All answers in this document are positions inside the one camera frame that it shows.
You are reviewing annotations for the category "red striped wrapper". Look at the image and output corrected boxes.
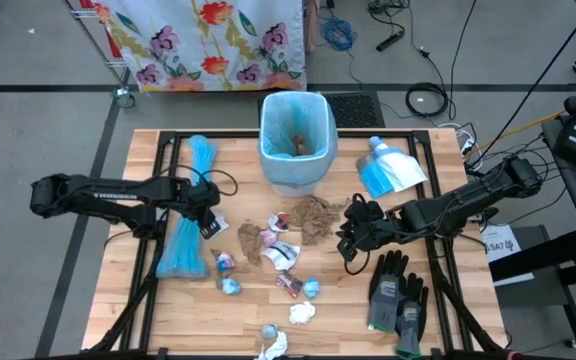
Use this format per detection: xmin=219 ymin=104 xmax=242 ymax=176
xmin=274 ymin=271 xmax=305 ymax=300

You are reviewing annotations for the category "dark brown paper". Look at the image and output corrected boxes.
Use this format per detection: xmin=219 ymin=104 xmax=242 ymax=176
xmin=290 ymin=133 xmax=313 ymax=157

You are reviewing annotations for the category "floral patterned cloth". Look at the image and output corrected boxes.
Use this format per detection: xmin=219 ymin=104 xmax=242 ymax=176
xmin=92 ymin=0 xmax=308 ymax=93

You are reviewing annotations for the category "black power strip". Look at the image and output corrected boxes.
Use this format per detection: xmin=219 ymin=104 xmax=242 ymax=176
xmin=375 ymin=30 xmax=406 ymax=53

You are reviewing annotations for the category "white power strip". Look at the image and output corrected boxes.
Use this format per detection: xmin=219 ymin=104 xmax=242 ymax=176
xmin=437 ymin=122 xmax=478 ymax=157

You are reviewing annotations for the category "white paper sign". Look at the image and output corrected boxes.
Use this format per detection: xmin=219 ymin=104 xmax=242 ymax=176
xmin=480 ymin=223 xmax=523 ymax=265

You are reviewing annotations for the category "black desk leg base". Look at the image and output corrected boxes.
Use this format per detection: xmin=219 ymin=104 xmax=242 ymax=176
xmin=490 ymin=227 xmax=576 ymax=351

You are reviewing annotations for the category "black coiled cable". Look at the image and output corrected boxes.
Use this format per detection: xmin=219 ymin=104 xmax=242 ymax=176
xmin=404 ymin=81 xmax=451 ymax=119

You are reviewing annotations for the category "bright blue trash bag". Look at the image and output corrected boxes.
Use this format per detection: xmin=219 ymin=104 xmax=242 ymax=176
xmin=155 ymin=133 xmax=219 ymax=280

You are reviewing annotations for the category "metal wire rack cart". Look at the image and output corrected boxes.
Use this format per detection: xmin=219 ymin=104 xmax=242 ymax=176
xmin=65 ymin=0 xmax=138 ymax=110

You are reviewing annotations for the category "black right arm cable loop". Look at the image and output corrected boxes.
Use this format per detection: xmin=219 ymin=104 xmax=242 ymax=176
xmin=343 ymin=248 xmax=370 ymax=277

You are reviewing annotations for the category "blue paper ball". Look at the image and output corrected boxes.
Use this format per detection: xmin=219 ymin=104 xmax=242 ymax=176
xmin=219 ymin=277 xmax=243 ymax=297
xmin=301 ymin=277 xmax=323 ymax=300

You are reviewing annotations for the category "long black floor cable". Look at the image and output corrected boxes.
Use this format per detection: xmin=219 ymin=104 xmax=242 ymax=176
xmin=420 ymin=0 xmax=479 ymax=121

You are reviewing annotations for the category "red white wrapper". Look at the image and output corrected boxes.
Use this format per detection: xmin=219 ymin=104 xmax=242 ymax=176
xmin=267 ymin=211 xmax=291 ymax=234

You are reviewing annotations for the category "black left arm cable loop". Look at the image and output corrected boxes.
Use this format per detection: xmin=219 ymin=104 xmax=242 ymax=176
xmin=167 ymin=163 xmax=240 ymax=199

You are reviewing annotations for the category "yellow cable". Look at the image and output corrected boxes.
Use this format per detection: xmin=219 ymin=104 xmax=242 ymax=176
xmin=477 ymin=91 xmax=576 ymax=147

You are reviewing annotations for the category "blue coiled cable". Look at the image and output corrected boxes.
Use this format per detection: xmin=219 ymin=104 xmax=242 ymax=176
xmin=319 ymin=13 xmax=359 ymax=53

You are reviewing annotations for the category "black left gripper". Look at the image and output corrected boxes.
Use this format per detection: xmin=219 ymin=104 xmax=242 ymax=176
xmin=180 ymin=180 xmax=223 ymax=240

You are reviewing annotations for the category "blue white trash bag roll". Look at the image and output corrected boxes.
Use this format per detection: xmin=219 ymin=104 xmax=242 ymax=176
xmin=355 ymin=135 xmax=429 ymax=200

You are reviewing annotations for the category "white black wrapper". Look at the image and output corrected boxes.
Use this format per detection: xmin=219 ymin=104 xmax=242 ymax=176
xmin=260 ymin=240 xmax=302 ymax=272

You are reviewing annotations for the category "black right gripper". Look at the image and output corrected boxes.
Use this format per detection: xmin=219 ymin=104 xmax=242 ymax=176
xmin=336 ymin=193 xmax=392 ymax=264

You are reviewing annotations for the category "black floor mat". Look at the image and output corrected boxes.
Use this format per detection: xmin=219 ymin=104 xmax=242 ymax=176
xmin=257 ymin=91 xmax=387 ymax=129

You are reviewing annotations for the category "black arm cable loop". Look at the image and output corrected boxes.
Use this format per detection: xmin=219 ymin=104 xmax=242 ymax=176
xmin=343 ymin=248 xmax=370 ymax=277
xmin=167 ymin=163 xmax=240 ymax=199

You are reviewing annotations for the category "pink blue wrapper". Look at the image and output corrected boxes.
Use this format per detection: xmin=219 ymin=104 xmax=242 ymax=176
xmin=215 ymin=250 xmax=237 ymax=274

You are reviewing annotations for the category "wooden workbench with bins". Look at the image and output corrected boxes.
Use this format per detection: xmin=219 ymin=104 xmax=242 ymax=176
xmin=87 ymin=128 xmax=508 ymax=360

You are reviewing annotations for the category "pink hanging cloth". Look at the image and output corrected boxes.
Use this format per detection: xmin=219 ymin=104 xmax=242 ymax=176
xmin=304 ymin=0 xmax=320 ymax=54

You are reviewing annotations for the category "white plastic trash bin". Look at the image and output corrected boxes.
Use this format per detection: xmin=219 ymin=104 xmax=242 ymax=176
xmin=258 ymin=90 xmax=340 ymax=198

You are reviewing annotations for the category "small brown paper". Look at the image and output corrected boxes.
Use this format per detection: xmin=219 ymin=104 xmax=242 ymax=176
xmin=237 ymin=222 xmax=265 ymax=267

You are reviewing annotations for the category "white paper scrap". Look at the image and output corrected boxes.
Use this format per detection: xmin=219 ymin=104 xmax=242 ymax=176
xmin=211 ymin=208 xmax=231 ymax=236

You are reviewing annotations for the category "white tissue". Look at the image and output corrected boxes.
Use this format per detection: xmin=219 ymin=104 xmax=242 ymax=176
xmin=288 ymin=300 xmax=317 ymax=326

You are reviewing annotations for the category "pale blue trash bag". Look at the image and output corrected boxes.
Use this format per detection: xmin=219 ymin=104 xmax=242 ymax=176
xmin=258 ymin=90 xmax=340 ymax=185

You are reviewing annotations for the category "grey black work glove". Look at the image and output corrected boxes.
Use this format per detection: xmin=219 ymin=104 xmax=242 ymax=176
xmin=366 ymin=249 xmax=412 ymax=334
xmin=394 ymin=272 xmax=430 ymax=360

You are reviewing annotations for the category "black cable bundle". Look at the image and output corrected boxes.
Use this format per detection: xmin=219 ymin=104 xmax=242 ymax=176
xmin=367 ymin=0 xmax=412 ymax=16

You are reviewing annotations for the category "large brown paper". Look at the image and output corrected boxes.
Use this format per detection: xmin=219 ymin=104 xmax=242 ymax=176
xmin=287 ymin=194 xmax=352 ymax=247

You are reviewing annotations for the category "black side desk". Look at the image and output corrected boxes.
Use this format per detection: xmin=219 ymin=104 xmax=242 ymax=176
xmin=540 ymin=117 xmax=576 ymax=264

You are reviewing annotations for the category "thin black pole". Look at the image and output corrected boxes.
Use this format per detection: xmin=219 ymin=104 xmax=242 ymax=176
xmin=467 ymin=0 xmax=576 ymax=169

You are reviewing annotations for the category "white paper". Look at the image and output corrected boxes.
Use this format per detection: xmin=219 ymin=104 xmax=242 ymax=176
xmin=253 ymin=330 xmax=290 ymax=360

